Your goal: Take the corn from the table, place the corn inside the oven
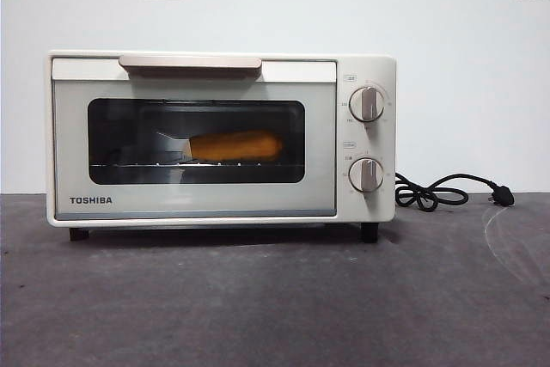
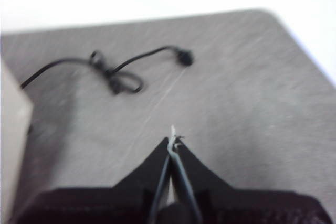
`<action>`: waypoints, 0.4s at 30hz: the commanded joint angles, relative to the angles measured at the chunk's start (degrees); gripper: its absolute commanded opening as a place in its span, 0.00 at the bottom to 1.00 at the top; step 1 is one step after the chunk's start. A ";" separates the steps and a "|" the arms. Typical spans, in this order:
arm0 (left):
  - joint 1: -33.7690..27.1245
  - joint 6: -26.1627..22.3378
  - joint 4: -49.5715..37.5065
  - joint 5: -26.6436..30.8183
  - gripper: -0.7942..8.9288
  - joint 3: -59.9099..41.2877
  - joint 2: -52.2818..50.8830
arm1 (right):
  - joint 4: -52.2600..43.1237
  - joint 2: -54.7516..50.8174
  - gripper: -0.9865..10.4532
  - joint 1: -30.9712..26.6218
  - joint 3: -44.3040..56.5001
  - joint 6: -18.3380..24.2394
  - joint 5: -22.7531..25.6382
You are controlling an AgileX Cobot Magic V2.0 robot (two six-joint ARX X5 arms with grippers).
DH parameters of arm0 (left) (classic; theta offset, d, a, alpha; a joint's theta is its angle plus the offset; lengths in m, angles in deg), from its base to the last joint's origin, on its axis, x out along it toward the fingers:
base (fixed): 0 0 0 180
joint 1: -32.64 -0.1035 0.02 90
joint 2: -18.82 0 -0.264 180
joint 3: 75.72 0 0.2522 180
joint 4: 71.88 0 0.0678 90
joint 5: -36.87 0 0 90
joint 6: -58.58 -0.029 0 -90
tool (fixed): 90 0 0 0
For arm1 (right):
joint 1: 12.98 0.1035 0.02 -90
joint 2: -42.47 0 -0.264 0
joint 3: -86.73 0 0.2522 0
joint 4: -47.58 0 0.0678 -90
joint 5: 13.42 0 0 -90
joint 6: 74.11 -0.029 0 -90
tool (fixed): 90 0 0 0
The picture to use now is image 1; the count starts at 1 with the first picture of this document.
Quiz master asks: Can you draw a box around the black power cable with plug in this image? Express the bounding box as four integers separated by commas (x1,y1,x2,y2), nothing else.
394,171,516,209

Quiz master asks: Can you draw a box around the white oven knob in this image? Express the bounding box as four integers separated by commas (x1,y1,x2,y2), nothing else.
348,157,385,193
348,86,386,123

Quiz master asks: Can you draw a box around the yellow corn cob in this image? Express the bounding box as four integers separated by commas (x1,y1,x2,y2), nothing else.
185,129,284,161

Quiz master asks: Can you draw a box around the oven door with beige handle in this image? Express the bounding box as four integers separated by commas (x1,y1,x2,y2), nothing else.
51,55,339,217

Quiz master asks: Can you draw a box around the metal wire oven rack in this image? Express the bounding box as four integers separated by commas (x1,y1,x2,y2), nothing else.
91,162,298,169

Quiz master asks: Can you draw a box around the white Toshiba toaster oven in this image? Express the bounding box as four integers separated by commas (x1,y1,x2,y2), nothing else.
45,49,399,243

